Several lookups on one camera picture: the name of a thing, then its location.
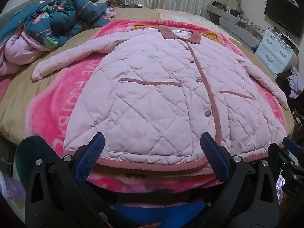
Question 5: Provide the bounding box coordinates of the pale pink patterned blanket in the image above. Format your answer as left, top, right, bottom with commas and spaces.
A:
155, 8, 228, 36

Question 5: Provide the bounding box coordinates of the grey curved shelf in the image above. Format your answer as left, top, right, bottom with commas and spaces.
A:
207, 3, 264, 53

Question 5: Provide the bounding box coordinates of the translucent plastic bag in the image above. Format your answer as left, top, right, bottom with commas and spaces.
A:
0, 171, 24, 209

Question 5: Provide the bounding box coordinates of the black television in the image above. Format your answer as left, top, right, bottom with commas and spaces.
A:
264, 0, 302, 38

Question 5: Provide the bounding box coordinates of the white drawer cabinet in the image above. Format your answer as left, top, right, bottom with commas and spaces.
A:
254, 27, 300, 79

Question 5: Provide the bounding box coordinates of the pink printed blanket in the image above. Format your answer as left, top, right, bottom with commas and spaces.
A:
25, 19, 289, 195

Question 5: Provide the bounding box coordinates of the blue floral comforter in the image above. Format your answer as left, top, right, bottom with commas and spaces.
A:
0, 0, 117, 76

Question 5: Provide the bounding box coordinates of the tan bed sheet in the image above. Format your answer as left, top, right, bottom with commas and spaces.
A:
0, 7, 295, 145

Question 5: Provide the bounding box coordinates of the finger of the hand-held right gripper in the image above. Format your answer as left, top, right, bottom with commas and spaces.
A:
282, 136, 304, 158
268, 143, 304, 171

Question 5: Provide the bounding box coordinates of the purple cloth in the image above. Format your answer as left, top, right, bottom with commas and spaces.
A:
287, 67, 298, 99

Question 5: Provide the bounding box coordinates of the clutter of small gadgets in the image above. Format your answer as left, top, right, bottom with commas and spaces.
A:
211, 0, 265, 36

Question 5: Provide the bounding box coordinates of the pink quilted jacket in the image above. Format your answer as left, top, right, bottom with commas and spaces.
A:
32, 25, 289, 165

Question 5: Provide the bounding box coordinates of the blue cloth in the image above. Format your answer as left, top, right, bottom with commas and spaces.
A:
112, 201, 207, 228

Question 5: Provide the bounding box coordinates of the dark cloth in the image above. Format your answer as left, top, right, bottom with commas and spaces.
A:
277, 70, 304, 124

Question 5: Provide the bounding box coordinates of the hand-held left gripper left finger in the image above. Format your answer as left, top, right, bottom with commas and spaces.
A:
25, 132, 106, 228

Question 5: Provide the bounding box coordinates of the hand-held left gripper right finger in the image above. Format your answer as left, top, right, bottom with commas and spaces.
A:
200, 132, 279, 228

